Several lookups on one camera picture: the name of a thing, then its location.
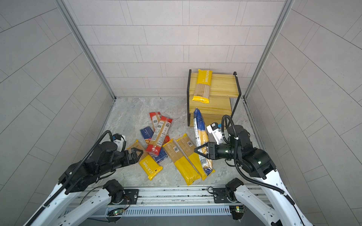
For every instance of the left circuit board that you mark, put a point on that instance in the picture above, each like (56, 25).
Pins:
(116, 212)

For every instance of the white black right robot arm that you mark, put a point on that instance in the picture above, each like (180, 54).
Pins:
(254, 165)

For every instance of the yellow kraft pasta pack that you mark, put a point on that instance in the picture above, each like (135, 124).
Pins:
(188, 148)
(185, 168)

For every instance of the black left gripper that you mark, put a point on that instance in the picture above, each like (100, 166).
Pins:
(135, 155)

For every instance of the red spaghetti pack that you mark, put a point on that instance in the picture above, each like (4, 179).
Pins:
(155, 118)
(159, 136)

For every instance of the circuit board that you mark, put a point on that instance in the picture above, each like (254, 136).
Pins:
(116, 212)
(237, 212)

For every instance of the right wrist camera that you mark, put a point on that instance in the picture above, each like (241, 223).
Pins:
(215, 133)

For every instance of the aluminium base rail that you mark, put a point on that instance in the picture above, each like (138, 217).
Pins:
(178, 196)

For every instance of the red spaghetti pack rear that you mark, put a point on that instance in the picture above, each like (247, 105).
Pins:
(155, 118)

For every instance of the yellow pasta pack wholewheat spaghetti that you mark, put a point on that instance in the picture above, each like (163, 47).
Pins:
(203, 86)

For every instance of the right circuit board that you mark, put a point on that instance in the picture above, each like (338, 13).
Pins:
(237, 212)

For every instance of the blue clear spaghetti pack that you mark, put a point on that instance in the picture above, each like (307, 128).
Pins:
(201, 137)

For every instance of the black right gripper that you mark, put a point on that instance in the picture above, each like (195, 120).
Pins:
(213, 150)

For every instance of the red spaghetti pack top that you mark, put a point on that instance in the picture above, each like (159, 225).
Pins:
(159, 136)

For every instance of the yellow pastatime pasta pack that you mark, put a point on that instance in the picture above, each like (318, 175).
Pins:
(148, 164)

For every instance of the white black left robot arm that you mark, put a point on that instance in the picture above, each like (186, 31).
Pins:
(72, 183)

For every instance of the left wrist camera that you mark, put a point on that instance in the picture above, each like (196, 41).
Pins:
(120, 142)

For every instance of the wooden shelf black metal frame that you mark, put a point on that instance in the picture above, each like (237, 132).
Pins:
(225, 94)

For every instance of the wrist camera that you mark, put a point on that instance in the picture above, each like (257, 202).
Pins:
(120, 142)
(215, 133)

